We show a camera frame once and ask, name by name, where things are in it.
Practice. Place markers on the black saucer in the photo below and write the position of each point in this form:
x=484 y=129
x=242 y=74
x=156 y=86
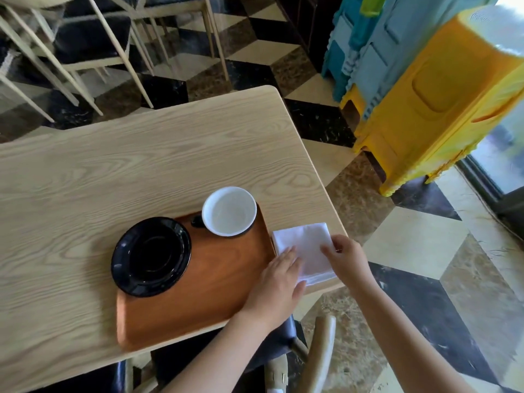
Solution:
x=150 y=257

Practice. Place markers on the green plastic stool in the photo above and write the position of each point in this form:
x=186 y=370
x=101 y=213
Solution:
x=373 y=4

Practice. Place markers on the brown wooden tray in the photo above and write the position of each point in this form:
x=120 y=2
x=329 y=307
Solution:
x=213 y=290

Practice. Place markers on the person's left forearm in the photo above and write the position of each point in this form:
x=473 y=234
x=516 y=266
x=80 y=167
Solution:
x=229 y=356

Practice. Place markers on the stack of yellow plastic stools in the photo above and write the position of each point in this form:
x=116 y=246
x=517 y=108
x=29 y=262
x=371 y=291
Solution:
x=442 y=106

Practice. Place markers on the dark wooden cabinet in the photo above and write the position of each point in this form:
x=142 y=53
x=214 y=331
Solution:
x=307 y=20

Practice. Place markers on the stack of light blue stools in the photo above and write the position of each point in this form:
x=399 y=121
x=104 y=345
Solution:
x=393 y=40

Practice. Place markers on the glass door with dark frame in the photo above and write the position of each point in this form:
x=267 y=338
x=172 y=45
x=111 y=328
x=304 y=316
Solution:
x=499 y=167

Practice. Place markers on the beige chair with black seat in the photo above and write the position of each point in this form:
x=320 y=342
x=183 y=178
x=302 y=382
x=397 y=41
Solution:
x=184 y=8
x=282 y=347
x=82 y=40

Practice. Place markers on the white and black cup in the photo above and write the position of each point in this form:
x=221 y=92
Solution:
x=229 y=211

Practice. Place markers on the person's left hand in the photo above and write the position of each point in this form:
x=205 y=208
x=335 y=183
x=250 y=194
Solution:
x=272 y=288

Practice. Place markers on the person's left thumb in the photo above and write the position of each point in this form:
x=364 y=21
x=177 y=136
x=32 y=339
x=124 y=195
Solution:
x=302 y=288

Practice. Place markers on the person's right forearm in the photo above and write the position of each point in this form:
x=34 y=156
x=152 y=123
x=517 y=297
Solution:
x=405 y=339

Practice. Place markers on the person's right hand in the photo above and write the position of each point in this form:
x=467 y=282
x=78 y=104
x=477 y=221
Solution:
x=352 y=259

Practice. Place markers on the white napkin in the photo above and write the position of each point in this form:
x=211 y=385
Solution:
x=305 y=243

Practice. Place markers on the person's right fingers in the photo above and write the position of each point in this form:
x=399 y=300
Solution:
x=330 y=247

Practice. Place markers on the stack of teal plastic stools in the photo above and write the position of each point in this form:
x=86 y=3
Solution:
x=339 y=40

